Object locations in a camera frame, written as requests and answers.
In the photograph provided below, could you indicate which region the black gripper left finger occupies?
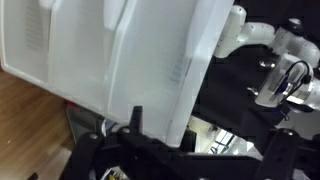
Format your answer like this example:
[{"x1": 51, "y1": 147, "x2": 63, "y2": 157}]
[{"x1": 61, "y1": 133, "x2": 103, "y2": 180}]

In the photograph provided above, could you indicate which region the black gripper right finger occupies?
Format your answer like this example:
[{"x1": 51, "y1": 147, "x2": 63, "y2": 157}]
[{"x1": 255, "y1": 129, "x2": 299, "y2": 180}]

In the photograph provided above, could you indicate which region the white topmost drawer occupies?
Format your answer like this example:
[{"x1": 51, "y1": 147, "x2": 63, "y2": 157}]
[{"x1": 105, "y1": 0, "x2": 199, "y2": 141}]

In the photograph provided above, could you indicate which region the white plastic drawer unit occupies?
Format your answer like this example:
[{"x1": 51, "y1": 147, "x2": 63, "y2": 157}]
[{"x1": 1, "y1": 0, "x2": 235, "y2": 147}]

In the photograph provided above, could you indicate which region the white middle drawer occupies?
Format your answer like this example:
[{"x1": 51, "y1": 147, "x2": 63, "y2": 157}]
[{"x1": 49, "y1": 0, "x2": 127, "y2": 112}]

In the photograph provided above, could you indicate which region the white bottom drawer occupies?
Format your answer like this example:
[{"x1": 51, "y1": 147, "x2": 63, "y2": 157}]
[{"x1": 1, "y1": 0, "x2": 55, "y2": 84}]

